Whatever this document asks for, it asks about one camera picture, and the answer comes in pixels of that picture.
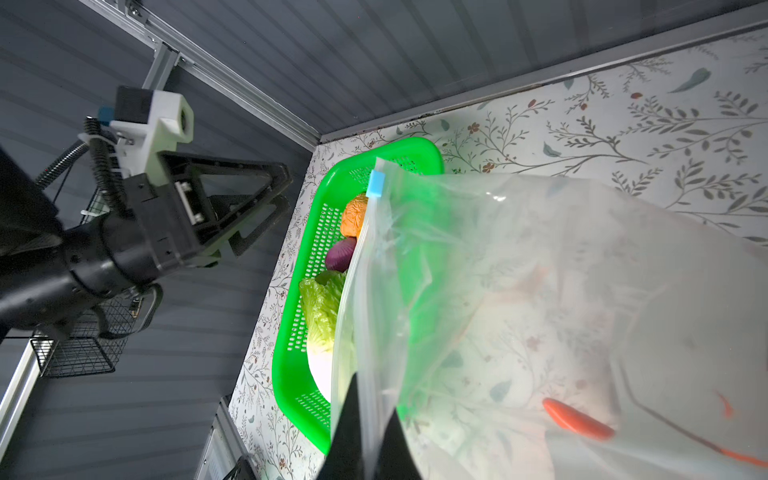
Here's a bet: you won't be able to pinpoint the clear zip top bag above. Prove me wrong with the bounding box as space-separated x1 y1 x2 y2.
331 160 767 479

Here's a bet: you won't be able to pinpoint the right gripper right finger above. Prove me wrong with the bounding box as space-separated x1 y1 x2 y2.
374 410 422 480

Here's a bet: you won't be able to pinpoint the green plastic basket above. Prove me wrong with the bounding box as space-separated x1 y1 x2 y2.
272 138 444 454

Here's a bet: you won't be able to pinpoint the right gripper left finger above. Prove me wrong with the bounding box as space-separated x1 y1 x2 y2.
316 374 364 480

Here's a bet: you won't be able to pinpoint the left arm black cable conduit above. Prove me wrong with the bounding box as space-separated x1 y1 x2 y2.
32 115 130 220

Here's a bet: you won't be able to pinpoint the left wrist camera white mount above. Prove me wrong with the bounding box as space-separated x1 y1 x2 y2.
78 86 194 186

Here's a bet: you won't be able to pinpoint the napa cabbage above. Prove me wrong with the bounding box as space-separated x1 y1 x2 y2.
299 270 346 401

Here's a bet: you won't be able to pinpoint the orange carrot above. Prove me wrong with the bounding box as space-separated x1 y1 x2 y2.
542 398 616 441

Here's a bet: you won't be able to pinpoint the white vented cable duct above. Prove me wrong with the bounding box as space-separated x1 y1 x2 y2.
193 396 258 480

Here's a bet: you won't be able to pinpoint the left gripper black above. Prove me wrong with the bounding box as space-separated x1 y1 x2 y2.
101 152 292 282

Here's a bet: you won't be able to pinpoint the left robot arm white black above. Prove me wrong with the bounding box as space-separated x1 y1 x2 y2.
1 151 292 339

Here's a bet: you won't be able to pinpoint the purple eggplant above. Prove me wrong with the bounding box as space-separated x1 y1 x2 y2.
325 237 357 272

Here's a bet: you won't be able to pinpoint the black wire wall basket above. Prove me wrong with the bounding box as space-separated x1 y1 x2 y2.
30 283 163 378

